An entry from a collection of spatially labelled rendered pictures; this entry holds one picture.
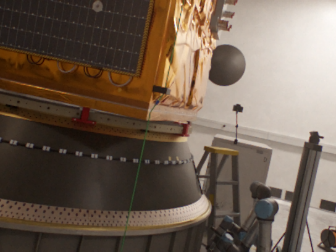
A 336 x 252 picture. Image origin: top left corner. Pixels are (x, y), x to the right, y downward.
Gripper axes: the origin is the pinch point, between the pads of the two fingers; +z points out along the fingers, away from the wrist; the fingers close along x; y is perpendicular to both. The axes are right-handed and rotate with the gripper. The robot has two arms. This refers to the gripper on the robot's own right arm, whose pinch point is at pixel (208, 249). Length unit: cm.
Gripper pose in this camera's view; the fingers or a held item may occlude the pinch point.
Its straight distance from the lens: 330.0
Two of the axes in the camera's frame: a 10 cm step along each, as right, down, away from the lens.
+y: 8.1, 5.8, -0.5
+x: -0.1, 0.9, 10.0
